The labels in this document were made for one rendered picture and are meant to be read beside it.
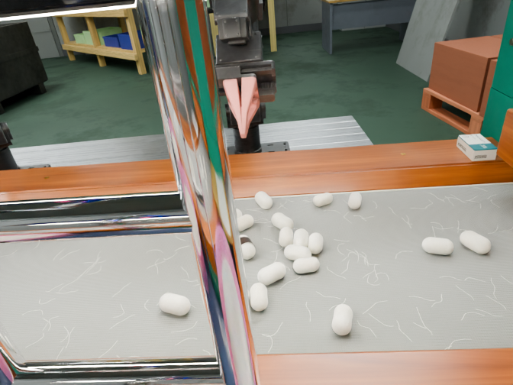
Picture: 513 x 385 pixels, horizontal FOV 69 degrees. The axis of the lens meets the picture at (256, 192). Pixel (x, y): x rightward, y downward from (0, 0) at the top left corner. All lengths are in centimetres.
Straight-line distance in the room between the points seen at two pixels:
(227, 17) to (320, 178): 27
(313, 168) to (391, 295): 27
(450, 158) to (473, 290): 27
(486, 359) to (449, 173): 34
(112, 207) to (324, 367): 23
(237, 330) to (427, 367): 20
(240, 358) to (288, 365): 13
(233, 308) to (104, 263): 36
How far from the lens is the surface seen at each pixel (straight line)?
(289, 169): 63
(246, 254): 47
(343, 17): 545
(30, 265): 60
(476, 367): 37
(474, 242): 51
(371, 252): 49
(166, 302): 43
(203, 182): 15
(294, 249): 46
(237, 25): 52
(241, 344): 22
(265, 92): 59
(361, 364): 35
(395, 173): 63
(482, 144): 69
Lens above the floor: 105
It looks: 30 degrees down
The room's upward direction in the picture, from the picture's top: 6 degrees counter-clockwise
